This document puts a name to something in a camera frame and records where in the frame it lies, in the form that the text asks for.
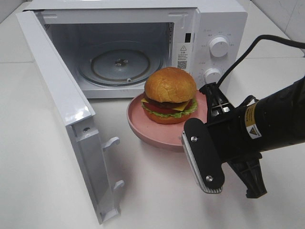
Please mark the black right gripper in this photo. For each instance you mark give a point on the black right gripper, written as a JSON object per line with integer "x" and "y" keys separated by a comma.
{"x": 240, "y": 133}

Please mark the pink round plate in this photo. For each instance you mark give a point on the pink round plate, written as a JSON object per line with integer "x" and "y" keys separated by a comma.
{"x": 163, "y": 136}

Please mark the burger with lettuce and cheese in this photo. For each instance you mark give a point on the burger with lettuce and cheese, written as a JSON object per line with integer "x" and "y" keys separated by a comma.
{"x": 169, "y": 96}

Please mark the white microwave door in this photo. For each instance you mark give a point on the white microwave door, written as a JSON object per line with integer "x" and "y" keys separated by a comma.
{"x": 56, "y": 57}

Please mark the lower white timer knob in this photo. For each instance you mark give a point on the lower white timer knob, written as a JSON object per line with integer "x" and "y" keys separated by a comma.
{"x": 212, "y": 75}

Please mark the upper white power knob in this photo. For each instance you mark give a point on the upper white power knob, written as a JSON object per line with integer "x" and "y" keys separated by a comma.
{"x": 218, "y": 46}

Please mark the warning label sticker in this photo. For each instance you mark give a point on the warning label sticker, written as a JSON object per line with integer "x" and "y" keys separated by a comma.
{"x": 183, "y": 55}

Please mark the white microwave oven body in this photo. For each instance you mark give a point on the white microwave oven body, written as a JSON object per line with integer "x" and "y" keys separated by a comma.
{"x": 162, "y": 23}

